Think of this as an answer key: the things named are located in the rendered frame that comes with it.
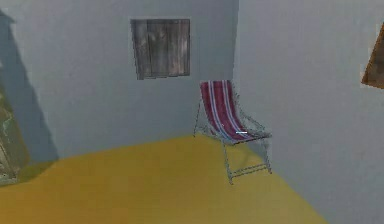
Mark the red striped folding chair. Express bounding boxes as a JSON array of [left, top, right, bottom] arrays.
[[192, 79, 273, 186]]

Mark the brown framed picture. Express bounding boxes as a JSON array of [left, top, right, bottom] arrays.
[[361, 22, 384, 90]]

